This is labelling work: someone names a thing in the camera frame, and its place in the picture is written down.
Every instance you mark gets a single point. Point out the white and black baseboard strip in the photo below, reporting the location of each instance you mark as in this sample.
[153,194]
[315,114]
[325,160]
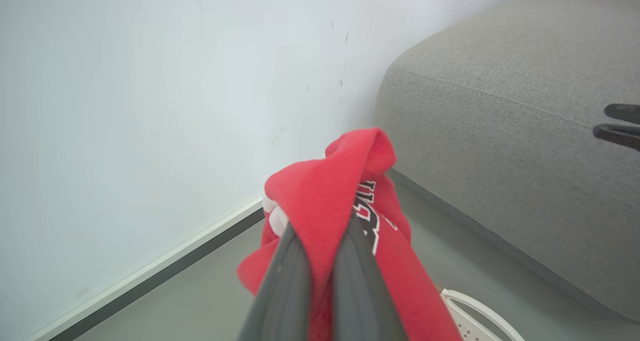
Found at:
[150,271]

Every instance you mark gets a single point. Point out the red jersey with navy lettering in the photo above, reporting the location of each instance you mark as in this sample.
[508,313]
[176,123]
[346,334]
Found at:
[320,196]

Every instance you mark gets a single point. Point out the white perforated laundry basket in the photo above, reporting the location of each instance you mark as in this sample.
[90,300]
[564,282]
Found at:
[470,332]

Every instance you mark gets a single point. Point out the grey fabric sofa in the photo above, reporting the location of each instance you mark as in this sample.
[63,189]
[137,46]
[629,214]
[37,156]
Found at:
[500,131]

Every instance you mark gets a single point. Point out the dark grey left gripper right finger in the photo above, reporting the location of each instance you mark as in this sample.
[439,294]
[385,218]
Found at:
[362,291]

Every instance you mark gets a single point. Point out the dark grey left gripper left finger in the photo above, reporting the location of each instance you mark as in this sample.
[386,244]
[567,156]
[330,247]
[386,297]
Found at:
[282,291]

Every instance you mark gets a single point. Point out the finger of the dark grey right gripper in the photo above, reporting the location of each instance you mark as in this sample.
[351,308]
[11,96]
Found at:
[620,133]
[625,112]

